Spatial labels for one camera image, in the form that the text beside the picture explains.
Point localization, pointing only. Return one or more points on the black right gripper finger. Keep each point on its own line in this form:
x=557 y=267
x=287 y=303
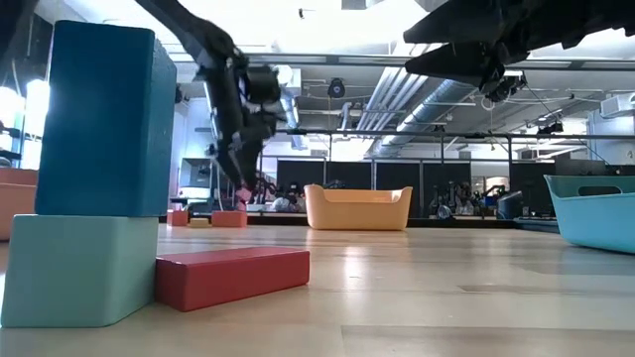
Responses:
x=461 y=25
x=461 y=62

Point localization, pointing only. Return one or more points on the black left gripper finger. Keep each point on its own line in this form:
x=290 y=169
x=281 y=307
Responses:
x=238 y=166
x=259 y=151

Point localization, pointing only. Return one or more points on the long orange-red block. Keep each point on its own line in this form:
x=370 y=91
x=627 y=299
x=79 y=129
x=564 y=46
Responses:
x=229 y=219

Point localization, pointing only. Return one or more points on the orange-red cube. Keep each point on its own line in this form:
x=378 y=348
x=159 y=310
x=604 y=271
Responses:
x=177 y=218

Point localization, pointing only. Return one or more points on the red block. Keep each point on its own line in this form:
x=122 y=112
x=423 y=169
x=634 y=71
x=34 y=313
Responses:
x=228 y=280

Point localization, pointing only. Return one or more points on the dark blue block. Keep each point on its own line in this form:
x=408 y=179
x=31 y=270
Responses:
x=104 y=124

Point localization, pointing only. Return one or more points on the pale teal block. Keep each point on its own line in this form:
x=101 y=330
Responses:
x=74 y=273

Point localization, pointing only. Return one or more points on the teal plastic bin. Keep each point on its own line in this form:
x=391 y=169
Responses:
x=595 y=223

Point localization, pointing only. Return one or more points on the red equipment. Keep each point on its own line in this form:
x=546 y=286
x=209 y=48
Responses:
x=244 y=194

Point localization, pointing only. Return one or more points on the grey monitor cart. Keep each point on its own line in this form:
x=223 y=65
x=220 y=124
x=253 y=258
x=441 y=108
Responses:
x=191 y=171

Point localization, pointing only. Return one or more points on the black hanging ceiling device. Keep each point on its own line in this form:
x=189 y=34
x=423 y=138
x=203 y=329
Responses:
x=508 y=92

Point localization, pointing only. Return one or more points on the person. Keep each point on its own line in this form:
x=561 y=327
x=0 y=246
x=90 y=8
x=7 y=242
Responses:
x=287 y=202
x=464 y=196

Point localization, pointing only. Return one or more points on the light orange flat block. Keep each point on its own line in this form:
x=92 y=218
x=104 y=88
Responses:
x=200 y=223

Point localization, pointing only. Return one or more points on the black partition panel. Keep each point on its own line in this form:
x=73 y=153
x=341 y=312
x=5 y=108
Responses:
x=347 y=176

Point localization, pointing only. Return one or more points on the round black hanging device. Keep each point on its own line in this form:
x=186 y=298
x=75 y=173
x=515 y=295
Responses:
x=337 y=88

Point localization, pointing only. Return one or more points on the white ceiling box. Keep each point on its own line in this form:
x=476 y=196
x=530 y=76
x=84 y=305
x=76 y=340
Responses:
x=617 y=105

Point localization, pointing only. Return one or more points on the small black ceiling device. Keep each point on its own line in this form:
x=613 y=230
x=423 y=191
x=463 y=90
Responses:
x=550 y=128

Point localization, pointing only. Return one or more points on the yellow plastic bin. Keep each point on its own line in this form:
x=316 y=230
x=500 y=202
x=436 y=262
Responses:
x=357 y=210

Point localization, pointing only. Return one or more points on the bright window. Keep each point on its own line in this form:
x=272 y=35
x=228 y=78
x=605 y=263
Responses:
x=10 y=114

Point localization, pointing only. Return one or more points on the orange plastic bin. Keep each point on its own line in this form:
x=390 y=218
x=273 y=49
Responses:
x=17 y=208

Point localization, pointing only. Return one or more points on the silver ventilation duct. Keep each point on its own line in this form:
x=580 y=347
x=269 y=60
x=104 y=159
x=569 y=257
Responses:
x=426 y=106

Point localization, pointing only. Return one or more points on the black metal rack frame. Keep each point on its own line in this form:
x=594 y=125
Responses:
x=397 y=133

